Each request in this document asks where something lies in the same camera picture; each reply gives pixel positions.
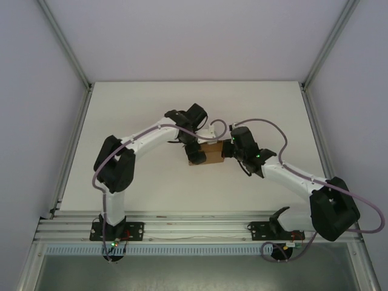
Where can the brown cardboard paper box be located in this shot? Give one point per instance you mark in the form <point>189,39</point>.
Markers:
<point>213,154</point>

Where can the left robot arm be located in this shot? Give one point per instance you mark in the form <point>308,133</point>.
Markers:
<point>145,139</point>

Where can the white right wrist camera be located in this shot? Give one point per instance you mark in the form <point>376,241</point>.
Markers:
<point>233,125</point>

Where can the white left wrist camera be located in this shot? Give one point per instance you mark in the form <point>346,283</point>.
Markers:
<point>208,135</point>

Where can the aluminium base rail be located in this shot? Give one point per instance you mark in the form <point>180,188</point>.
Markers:
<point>197,227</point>

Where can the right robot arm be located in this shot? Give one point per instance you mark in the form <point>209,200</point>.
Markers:
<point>288,174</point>

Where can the aluminium table side rail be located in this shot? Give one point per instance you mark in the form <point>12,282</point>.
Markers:
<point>75,130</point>
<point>312,121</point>

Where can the aluminium frame post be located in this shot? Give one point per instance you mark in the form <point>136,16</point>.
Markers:
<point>329,45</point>
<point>65,44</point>

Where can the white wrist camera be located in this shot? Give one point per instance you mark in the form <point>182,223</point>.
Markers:
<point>208,135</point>
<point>233,125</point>

